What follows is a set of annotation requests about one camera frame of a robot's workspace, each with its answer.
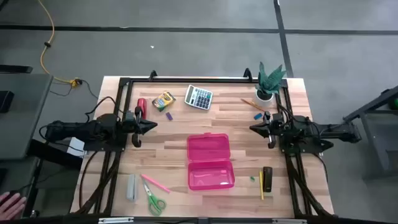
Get grey desk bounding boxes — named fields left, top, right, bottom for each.
left=0, top=72, right=54, bottom=220

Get orange wooden pencil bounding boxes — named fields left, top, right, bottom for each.
left=240, top=98, right=266, bottom=113

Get black desk beam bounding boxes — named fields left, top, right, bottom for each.
left=26, top=138, right=85, bottom=170

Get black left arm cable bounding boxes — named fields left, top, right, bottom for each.
left=84, top=95, right=125, bottom=123

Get yellow pencil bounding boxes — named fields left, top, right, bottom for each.
left=259, top=169, right=265, bottom=201

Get pink pen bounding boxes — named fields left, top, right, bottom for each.
left=141, top=174, right=172, bottom=194

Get grey metal cart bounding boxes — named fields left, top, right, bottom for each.
left=341, top=85, right=398, bottom=181

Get black bar beside desk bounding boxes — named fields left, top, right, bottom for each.
left=0, top=64, right=34, bottom=75

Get black device on desk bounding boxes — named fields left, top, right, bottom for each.
left=0, top=90, right=16, bottom=113

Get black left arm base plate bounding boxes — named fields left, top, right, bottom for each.
left=82, top=141, right=128, bottom=153

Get silver rail bracket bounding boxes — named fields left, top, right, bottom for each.
left=98, top=217, right=134, bottom=224
left=272, top=218, right=308, bottom=224

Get grey desk calculator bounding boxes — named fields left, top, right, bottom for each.
left=183, top=84, right=214, bottom=111

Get yellow green crayon box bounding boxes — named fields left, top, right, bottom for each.
left=151, top=90, right=177, bottom=113

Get red marker tube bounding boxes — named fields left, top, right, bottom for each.
left=137, top=98, right=147, bottom=121

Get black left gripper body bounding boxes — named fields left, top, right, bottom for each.
left=123, top=105, right=144, bottom=149

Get person's hand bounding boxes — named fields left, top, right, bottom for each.
left=0, top=191, right=27, bottom=222

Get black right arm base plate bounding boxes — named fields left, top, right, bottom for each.
left=279, top=136, right=335, bottom=156

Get black hanging cable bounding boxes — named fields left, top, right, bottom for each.
left=315, top=153, right=329, bottom=184
left=77, top=151, right=101, bottom=212

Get black bottom rail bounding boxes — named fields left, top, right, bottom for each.
left=0, top=213, right=398, bottom=224

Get yellow power cable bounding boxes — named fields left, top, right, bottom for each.
left=37, top=0, right=83, bottom=88

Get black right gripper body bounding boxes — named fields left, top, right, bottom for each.
left=263, top=111, right=283, bottom=149

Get white power box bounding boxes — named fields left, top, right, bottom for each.
left=67, top=136, right=86, bottom=158

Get pink transparent pencil case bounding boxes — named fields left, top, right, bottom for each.
left=186, top=133, right=236, bottom=191

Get green plant in white pot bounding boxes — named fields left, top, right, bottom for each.
left=254, top=61, right=287, bottom=108

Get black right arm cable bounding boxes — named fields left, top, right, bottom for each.
left=275, top=102, right=312, bottom=124

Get thin black floor cable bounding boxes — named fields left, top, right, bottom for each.
left=49, top=78, right=100, bottom=100

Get black aluminium table frame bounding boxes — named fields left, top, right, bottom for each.
left=70, top=68, right=335, bottom=218

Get green handled scissors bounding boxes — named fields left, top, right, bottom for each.
left=142, top=177, right=167, bottom=217

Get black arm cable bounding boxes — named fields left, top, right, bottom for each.
left=84, top=95, right=125, bottom=123
left=275, top=102, right=312, bottom=124

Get black stapler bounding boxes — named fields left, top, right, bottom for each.
left=262, top=166, right=274, bottom=193

